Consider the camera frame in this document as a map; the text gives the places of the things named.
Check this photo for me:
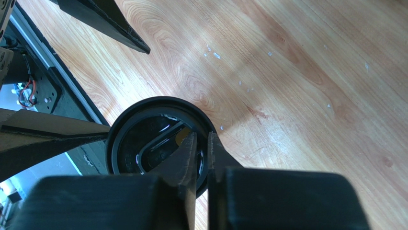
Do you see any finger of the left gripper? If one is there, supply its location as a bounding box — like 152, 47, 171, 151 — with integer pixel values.
0, 109, 110, 181
52, 0, 151, 54

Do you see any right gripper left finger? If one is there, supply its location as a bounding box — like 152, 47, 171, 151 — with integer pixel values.
150, 132, 197, 230

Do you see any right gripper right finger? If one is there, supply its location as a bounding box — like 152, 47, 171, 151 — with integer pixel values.
207, 132, 242, 230

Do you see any black coffee cup lid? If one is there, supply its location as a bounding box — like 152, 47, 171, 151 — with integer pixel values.
105, 96, 216, 196

